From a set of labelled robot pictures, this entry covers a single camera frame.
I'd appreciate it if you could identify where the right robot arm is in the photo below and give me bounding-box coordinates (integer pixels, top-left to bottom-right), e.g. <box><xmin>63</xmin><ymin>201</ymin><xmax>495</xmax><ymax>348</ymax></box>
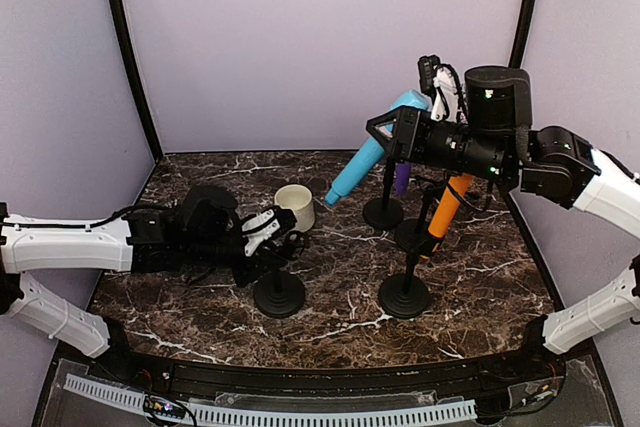
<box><xmin>366</xmin><ymin>65</ymin><xmax>639</xmax><ymax>236</ymax></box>

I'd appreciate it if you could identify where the black shock mount tripod stand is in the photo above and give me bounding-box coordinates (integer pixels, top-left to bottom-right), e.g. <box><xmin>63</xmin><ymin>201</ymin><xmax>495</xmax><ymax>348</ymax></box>
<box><xmin>411</xmin><ymin>174</ymin><xmax>495</xmax><ymax>213</ymax></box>

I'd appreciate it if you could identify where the cream ceramic mug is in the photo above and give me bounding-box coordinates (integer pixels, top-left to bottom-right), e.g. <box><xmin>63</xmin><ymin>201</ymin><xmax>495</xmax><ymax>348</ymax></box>
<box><xmin>274</xmin><ymin>184</ymin><xmax>315</xmax><ymax>232</ymax></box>

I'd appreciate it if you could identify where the right black corner post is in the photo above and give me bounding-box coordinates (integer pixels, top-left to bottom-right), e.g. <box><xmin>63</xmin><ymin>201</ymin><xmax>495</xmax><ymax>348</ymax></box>
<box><xmin>508</xmin><ymin>0</ymin><xmax>536</xmax><ymax>68</ymax></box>

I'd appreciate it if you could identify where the left black corner post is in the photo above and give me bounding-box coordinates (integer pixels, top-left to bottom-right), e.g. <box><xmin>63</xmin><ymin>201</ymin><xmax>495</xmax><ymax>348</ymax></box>
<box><xmin>108</xmin><ymin>0</ymin><xmax>164</xmax><ymax>164</ymax></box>

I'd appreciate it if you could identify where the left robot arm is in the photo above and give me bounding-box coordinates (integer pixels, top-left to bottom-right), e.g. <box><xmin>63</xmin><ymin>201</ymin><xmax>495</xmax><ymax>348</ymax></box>
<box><xmin>1</xmin><ymin>185</ymin><xmax>306</xmax><ymax>383</ymax></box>

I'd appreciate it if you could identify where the black front rail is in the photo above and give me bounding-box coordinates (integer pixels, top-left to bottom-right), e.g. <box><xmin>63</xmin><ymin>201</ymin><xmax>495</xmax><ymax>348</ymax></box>
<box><xmin>89</xmin><ymin>349</ymin><xmax>566</xmax><ymax>398</ymax></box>

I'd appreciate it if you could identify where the white slotted cable duct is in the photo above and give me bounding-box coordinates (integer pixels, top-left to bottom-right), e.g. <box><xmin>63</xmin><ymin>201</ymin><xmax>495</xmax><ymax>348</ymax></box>
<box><xmin>63</xmin><ymin>374</ymin><xmax>477</xmax><ymax>426</ymax></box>

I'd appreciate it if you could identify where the black stand of orange microphone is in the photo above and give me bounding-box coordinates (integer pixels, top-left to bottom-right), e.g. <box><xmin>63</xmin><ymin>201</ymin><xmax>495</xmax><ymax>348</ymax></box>
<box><xmin>378</xmin><ymin>235</ymin><xmax>435</xmax><ymax>319</ymax></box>

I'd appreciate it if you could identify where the orange toy microphone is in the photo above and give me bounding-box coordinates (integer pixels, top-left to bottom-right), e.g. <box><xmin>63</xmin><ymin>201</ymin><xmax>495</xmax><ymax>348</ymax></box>
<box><xmin>420</xmin><ymin>173</ymin><xmax>474</xmax><ymax>258</ymax></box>

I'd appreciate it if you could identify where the purple toy microphone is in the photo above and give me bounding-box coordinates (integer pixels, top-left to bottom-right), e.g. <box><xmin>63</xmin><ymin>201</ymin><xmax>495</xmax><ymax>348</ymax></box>
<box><xmin>395</xmin><ymin>162</ymin><xmax>411</xmax><ymax>195</ymax></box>

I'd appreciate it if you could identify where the black stand of purple microphone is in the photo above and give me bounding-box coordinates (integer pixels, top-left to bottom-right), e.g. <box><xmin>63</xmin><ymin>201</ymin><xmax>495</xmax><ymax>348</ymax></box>
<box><xmin>362</xmin><ymin>157</ymin><xmax>404</xmax><ymax>231</ymax></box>

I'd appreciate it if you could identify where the black stand of blue microphone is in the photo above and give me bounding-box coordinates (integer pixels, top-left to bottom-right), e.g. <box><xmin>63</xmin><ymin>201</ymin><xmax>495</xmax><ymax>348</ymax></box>
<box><xmin>252</xmin><ymin>230</ymin><xmax>307</xmax><ymax>319</ymax></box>

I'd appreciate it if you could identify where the blue toy microphone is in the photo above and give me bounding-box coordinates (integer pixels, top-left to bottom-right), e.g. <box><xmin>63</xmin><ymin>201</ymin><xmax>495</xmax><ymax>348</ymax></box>
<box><xmin>325</xmin><ymin>89</ymin><xmax>433</xmax><ymax>206</ymax></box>

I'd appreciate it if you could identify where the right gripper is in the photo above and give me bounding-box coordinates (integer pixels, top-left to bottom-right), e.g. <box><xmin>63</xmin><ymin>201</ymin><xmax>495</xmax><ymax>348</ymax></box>
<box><xmin>368</xmin><ymin>102</ymin><xmax>514</xmax><ymax>184</ymax></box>

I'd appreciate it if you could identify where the black stand of pink microphone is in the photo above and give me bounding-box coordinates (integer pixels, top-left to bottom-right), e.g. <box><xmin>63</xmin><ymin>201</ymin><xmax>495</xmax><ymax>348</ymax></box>
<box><xmin>394</xmin><ymin>187</ymin><xmax>440</xmax><ymax>252</ymax></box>

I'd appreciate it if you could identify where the black corner post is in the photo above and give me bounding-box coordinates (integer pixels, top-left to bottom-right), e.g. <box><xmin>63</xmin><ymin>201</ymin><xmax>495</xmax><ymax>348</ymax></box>
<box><xmin>108</xmin><ymin>0</ymin><xmax>164</xmax><ymax>164</ymax></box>
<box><xmin>508</xmin><ymin>0</ymin><xmax>536</xmax><ymax>68</ymax></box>

